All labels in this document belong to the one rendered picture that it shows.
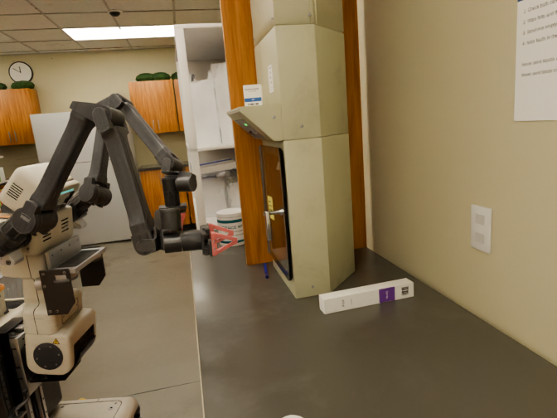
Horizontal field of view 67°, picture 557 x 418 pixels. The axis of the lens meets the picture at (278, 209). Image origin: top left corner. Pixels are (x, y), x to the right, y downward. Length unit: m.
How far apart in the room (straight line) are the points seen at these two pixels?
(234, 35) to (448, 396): 1.24
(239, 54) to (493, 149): 0.88
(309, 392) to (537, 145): 0.68
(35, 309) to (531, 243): 1.51
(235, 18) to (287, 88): 0.46
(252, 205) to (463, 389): 0.95
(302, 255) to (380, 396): 0.51
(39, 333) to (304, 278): 0.96
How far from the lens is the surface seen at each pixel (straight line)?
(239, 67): 1.55
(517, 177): 1.06
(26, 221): 1.41
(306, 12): 1.24
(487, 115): 1.13
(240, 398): 0.91
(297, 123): 1.19
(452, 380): 0.96
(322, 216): 1.24
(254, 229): 1.58
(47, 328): 1.71
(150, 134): 1.71
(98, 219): 6.25
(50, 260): 1.62
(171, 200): 1.60
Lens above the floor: 1.46
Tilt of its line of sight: 12 degrees down
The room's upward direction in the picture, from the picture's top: 5 degrees counter-clockwise
